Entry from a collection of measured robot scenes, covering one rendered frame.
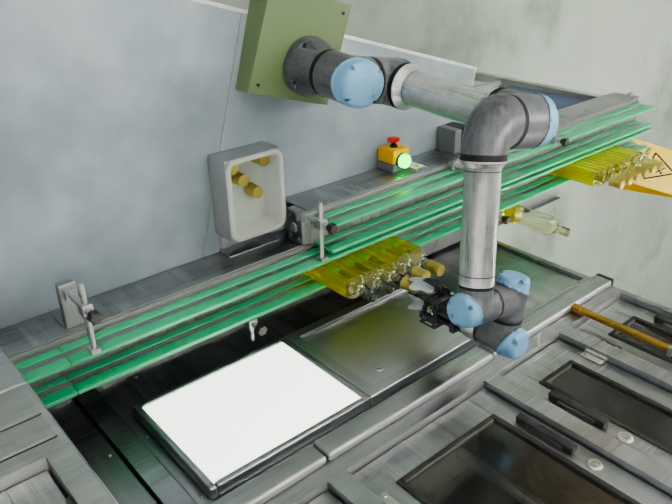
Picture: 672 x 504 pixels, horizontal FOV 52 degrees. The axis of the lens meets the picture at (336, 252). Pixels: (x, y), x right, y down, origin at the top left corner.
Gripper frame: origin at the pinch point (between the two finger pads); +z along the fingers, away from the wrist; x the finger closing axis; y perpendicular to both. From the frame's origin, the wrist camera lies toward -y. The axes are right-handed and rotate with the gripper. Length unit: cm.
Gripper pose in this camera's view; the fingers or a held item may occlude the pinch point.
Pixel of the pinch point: (414, 286)
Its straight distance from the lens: 182.7
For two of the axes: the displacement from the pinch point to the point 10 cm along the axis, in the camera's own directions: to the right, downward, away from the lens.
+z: -6.5, -3.3, 6.8
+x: 0.3, 8.9, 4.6
